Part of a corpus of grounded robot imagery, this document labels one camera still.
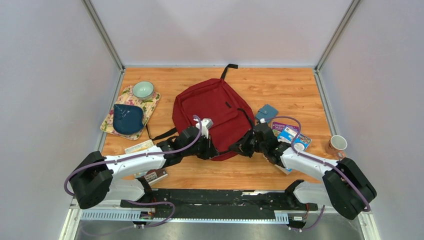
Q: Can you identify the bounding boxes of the dark blue leaf plate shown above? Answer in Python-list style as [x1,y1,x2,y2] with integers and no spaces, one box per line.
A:
[112,104,145,135]

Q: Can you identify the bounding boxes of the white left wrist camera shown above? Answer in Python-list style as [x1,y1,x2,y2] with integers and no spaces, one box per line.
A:
[193,118,214,139]

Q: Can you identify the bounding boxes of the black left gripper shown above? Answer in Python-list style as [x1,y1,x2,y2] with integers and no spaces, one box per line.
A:
[183,133,220,161]

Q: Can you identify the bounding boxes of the light green ceramic bowl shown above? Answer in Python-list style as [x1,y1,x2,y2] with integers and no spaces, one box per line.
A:
[132,81,155,100]

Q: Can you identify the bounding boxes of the blue snap wallet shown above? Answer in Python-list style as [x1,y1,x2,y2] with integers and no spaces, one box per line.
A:
[254,104,279,124]

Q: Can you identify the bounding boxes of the purple treehouse book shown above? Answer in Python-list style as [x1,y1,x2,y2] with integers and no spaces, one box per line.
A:
[271,121,299,137]

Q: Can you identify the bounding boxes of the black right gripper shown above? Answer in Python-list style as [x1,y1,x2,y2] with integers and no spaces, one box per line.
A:
[228,129,267,159]

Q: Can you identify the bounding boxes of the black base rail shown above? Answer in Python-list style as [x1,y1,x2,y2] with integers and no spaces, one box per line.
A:
[139,188,318,220]

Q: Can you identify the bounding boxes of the blue comic book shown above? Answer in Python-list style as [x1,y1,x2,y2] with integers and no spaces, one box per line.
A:
[274,126,312,175]

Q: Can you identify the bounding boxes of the yellow cover book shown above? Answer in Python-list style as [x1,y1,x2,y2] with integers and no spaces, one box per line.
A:
[123,140,168,185]

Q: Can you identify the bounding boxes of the red backpack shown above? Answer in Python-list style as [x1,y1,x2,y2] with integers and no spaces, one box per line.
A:
[152,64,254,161]

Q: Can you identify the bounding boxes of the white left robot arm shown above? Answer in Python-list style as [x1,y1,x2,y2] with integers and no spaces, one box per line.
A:
[63,126,219,209]

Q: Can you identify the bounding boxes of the floral tray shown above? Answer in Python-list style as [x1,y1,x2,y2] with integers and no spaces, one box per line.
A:
[100,85,161,141]

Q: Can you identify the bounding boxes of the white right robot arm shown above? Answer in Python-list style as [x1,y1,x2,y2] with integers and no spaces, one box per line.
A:
[229,123,377,220]

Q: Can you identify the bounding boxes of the orange white mug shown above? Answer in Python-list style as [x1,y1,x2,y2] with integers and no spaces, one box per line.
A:
[325,135,348,160]

